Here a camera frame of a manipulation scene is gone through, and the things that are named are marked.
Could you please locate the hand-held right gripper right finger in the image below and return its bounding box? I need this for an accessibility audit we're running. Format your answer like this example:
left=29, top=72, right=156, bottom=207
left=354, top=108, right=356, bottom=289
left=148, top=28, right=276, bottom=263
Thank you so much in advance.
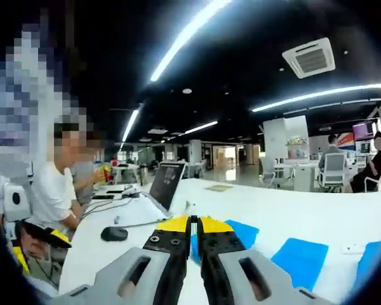
left=198, top=215, right=334, bottom=305

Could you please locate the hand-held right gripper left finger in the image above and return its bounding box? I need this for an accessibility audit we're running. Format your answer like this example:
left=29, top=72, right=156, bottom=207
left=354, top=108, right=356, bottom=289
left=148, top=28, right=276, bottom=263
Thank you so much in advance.
left=52, top=214, right=191, bottom=305

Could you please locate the blue plastic bin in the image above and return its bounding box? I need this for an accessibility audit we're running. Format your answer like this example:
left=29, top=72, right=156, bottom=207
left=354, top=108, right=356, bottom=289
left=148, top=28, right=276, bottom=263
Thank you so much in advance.
left=190, top=219, right=260, bottom=266
left=352, top=240, right=381, bottom=296
left=271, top=237, right=330, bottom=292

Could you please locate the black computer mouse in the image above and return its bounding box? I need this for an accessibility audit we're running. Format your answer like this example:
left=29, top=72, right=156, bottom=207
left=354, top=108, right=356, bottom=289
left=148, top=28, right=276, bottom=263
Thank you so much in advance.
left=100, top=226, right=129, bottom=242

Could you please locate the yellow green flat pad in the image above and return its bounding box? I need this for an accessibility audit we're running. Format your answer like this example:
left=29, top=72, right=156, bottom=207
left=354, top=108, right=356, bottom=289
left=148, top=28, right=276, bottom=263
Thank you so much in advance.
left=204, top=184, right=235, bottom=192

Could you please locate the silver laptop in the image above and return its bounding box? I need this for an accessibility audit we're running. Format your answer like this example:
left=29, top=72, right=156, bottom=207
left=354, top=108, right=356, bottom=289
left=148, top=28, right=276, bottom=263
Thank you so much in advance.
left=82, top=161, right=187, bottom=229

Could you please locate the white power adapter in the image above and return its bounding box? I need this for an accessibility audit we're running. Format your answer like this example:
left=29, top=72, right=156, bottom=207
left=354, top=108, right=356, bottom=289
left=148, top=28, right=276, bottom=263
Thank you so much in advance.
left=122, top=186, right=141, bottom=200

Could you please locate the short ceiling light strip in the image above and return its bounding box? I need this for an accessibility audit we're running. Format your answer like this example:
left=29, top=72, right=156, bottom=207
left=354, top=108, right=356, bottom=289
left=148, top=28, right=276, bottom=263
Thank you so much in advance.
left=184, top=119, right=219, bottom=135
left=121, top=109, right=140, bottom=143

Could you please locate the colourful display shelf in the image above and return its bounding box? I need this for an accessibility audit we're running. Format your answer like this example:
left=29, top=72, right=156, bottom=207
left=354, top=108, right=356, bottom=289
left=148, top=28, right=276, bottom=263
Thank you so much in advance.
left=285, top=135, right=309, bottom=159

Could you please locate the white mesh office chair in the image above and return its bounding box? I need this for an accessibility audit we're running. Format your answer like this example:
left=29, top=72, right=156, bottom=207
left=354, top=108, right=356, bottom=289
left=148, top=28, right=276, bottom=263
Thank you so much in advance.
left=317, top=152, right=347, bottom=193

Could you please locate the long curved ceiling light strip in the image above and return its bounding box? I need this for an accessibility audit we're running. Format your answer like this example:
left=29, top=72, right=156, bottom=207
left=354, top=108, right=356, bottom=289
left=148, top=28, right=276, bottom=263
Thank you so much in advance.
left=150, top=0, right=233, bottom=83

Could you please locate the white ceiling air vent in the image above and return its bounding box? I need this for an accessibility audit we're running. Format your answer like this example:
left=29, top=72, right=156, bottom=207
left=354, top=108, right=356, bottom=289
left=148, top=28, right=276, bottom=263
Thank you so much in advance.
left=281, top=37, right=337, bottom=79

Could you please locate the thin laptop cable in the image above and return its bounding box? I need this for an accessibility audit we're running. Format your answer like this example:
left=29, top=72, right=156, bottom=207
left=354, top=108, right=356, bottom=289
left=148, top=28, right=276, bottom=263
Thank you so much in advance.
left=81, top=192, right=153, bottom=220

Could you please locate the purple wall screen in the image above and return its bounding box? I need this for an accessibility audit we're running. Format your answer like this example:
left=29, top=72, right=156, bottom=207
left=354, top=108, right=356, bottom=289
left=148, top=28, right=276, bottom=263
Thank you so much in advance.
left=352, top=122, right=375, bottom=140

